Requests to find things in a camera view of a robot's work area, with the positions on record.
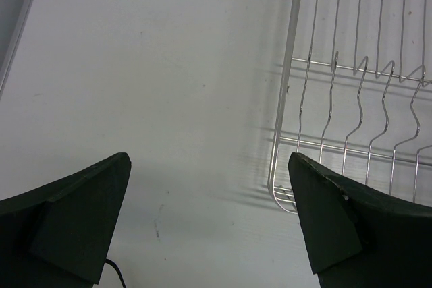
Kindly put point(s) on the silver wire dish rack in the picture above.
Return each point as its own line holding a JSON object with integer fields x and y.
{"x": 355, "y": 95}

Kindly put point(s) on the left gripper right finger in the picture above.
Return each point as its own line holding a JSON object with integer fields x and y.
{"x": 357, "y": 236}

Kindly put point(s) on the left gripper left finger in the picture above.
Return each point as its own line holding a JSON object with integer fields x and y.
{"x": 58, "y": 235}

